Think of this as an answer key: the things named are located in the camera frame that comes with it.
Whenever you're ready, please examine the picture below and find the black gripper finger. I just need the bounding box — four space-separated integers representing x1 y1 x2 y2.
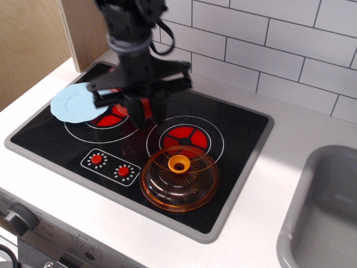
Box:
149 94 167 125
124 100 146 129

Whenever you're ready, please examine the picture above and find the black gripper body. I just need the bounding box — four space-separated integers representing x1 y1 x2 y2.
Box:
87 50 191 107

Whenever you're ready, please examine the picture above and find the red plastic cup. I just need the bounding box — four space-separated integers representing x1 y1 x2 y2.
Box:
114 90 153 119

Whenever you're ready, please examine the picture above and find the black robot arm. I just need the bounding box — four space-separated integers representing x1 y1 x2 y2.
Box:
87 1 191 128

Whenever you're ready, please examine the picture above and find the light blue plate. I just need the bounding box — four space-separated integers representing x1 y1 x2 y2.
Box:
50 83 109 123

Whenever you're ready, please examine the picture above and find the black toy stove top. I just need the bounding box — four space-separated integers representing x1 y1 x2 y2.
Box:
4 90 274 243

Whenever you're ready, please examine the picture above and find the orange transparent pot lid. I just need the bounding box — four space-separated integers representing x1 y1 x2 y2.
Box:
139 145 220 213

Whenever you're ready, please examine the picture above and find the wooden side panel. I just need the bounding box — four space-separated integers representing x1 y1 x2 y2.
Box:
1 1 109 109

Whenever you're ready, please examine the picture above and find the grey oven front panel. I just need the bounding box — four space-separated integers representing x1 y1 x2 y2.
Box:
1 189 143 267

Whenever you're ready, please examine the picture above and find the grey oven knob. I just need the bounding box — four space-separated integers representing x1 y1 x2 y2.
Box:
4 203 40 237

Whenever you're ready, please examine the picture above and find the grey sink basin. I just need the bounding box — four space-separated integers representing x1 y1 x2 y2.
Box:
276 145 356 267

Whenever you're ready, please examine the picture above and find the black cable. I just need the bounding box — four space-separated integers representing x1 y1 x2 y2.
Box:
150 18 176 56

